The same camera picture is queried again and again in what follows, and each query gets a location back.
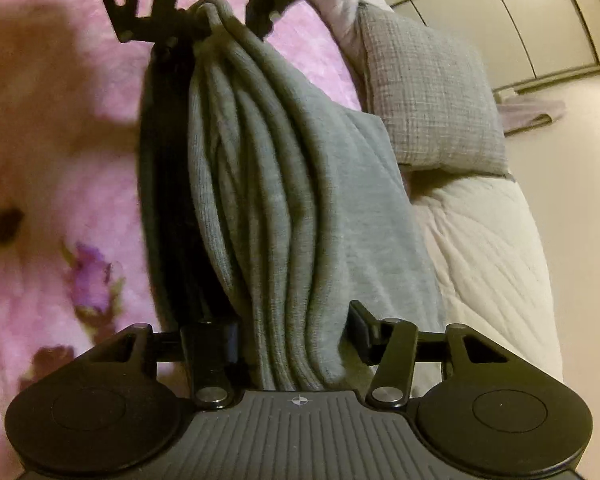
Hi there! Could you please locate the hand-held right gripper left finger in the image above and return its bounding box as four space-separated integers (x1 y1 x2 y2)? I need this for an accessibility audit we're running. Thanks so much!
85 322 241 407

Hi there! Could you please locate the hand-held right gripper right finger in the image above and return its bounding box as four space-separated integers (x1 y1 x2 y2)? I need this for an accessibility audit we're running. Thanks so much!
347 300 520 407

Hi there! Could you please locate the grey sweatshirt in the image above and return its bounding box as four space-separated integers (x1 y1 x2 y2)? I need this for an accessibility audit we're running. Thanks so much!
139 0 448 391

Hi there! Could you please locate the pale crinkled cloth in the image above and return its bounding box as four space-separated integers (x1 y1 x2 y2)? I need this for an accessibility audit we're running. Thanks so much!
312 0 396 61

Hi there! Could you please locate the pink floral blanket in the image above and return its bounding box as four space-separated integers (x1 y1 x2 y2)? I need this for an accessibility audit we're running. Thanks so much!
0 0 366 461

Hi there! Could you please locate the grey checked pillow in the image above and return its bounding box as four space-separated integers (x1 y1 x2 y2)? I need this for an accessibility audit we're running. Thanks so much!
357 2 511 177

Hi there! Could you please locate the white sliding wardrobe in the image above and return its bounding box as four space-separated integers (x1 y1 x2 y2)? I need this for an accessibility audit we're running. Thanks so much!
380 0 600 93

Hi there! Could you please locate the pink floor mat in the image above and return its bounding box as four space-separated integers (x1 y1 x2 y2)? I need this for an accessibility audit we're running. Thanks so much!
495 95 567 136

